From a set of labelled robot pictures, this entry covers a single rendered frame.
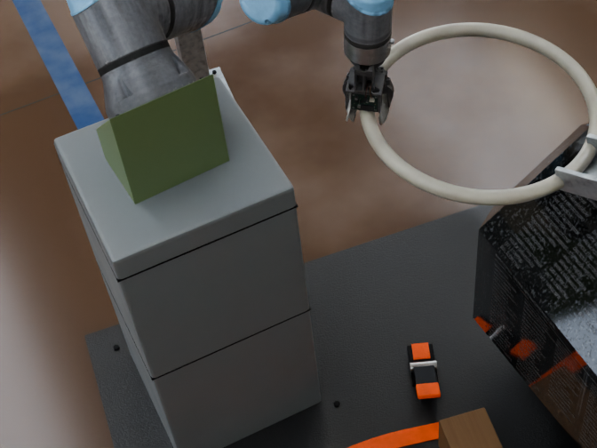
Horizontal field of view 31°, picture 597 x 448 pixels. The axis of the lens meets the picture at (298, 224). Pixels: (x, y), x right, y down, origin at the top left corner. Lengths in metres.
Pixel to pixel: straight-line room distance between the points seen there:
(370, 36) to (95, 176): 0.67
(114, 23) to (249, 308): 0.71
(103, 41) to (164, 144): 0.23
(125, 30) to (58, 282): 1.31
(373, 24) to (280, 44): 1.86
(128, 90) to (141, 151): 0.13
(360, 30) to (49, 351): 1.50
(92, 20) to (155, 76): 0.16
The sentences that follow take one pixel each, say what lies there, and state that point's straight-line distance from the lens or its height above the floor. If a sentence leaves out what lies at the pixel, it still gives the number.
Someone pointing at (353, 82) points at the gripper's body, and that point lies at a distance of 2.13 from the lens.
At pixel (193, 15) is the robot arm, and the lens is 2.25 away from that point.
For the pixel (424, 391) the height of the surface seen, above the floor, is 0.07.
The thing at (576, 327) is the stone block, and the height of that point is 0.64.
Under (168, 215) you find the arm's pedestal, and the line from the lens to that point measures 2.17.
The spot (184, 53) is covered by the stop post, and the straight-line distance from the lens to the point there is 3.51.
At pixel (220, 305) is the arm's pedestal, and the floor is 0.58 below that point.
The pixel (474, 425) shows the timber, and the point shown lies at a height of 0.13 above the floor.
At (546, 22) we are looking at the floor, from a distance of 3.91.
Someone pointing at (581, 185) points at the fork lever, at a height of 0.94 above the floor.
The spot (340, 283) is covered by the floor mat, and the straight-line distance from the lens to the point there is 3.07.
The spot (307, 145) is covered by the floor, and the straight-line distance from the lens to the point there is 3.46.
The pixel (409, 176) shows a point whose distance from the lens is 2.06.
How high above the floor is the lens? 2.45
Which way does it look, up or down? 49 degrees down
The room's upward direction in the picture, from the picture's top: 7 degrees counter-clockwise
